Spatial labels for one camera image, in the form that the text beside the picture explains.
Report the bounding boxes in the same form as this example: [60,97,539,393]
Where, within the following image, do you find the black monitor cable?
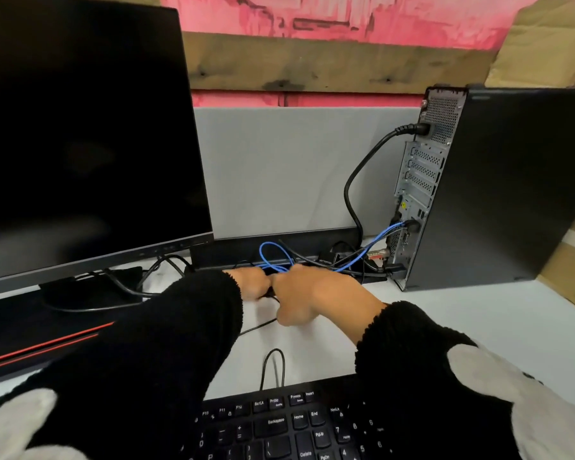
[72,253,195,300]

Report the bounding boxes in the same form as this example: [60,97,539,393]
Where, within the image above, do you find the white desk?
[0,243,575,460]

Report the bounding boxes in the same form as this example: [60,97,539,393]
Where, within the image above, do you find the person's right forearm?
[354,300,575,460]

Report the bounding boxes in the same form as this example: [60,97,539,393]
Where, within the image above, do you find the plain brown cardboard sheet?
[484,0,575,89]

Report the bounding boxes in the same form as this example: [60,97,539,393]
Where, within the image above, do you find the person's left forearm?
[0,268,245,460]

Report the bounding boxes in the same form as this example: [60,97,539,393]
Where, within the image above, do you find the thin black keyboard cable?
[260,348,287,394]

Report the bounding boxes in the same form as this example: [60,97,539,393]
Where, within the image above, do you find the blue network cable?
[258,220,408,275]

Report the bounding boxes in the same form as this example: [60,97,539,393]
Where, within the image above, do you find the black computer monitor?
[0,0,215,384]

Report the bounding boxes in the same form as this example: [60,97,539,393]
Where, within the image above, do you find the black desktop tower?
[385,84,575,293]

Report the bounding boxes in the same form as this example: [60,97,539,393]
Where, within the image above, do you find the person's left hand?
[227,266,274,303]

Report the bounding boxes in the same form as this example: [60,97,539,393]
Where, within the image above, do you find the long weathered wooden plank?
[180,31,502,94]

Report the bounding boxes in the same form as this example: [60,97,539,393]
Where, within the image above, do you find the black keyboard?
[180,373,413,460]

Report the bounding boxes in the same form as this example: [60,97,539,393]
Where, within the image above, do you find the narrow brown cardboard panel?
[536,224,575,317]

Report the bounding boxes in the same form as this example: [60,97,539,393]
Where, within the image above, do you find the person's right hand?
[270,264,389,346]

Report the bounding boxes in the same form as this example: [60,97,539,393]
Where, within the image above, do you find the thick black power cable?
[343,121,432,245]

